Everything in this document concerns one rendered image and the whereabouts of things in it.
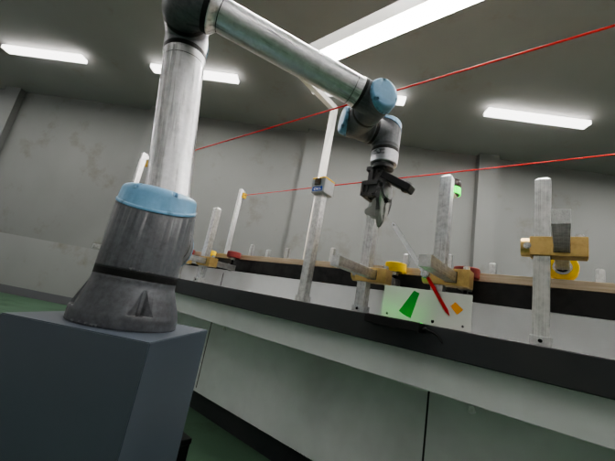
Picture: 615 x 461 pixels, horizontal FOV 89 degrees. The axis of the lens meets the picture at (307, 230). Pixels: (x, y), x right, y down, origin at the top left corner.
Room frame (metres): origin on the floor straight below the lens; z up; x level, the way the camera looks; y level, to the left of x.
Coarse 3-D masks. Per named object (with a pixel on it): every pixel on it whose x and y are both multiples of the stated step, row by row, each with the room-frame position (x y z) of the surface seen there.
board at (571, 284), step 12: (300, 264) 1.57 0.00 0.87; (324, 264) 1.47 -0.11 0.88; (480, 276) 1.05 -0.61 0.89; (492, 276) 1.02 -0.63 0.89; (504, 276) 1.00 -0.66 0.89; (516, 276) 0.98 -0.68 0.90; (564, 288) 0.90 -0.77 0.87; (576, 288) 0.89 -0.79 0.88; (588, 288) 0.87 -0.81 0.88; (600, 288) 0.85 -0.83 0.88; (612, 288) 0.84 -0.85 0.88
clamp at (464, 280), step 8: (464, 272) 0.88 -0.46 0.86; (472, 272) 0.89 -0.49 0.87; (424, 280) 0.96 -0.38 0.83; (432, 280) 0.93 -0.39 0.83; (440, 280) 0.92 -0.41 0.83; (456, 280) 0.89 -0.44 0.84; (464, 280) 0.88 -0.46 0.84; (472, 280) 0.90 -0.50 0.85; (464, 288) 0.91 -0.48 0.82; (472, 288) 0.90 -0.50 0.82
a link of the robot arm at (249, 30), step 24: (168, 0) 0.65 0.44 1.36; (192, 0) 0.62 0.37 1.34; (216, 0) 0.63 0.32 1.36; (192, 24) 0.67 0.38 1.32; (216, 24) 0.67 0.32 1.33; (240, 24) 0.66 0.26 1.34; (264, 24) 0.67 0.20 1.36; (264, 48) 0.70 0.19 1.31; (288, 48) 0.69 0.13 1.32; (312, 48) 0.71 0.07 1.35; (312, 72) 0.73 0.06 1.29; (336, 72) 0.73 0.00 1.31; (336, 96) 0.78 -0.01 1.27; (360, 96) 0.76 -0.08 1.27; (384, 96) 0.75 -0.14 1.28; (360, 120) 0.85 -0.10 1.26
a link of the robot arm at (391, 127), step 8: (384, 120) 0.93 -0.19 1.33; (392, 120) 0.93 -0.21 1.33; (384, 128) 0.92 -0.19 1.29; (392, 128) 0.92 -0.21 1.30; (400, 128) 0.94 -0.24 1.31; (376, 136) 0.93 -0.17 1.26; (384, 136) 0.93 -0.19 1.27; (392, 136) 0.93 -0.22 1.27; (400, 136) 0.95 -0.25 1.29; (376, 144) 0.94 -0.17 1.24; (384, 144) 0.93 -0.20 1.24; (392, 144) 0.93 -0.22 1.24
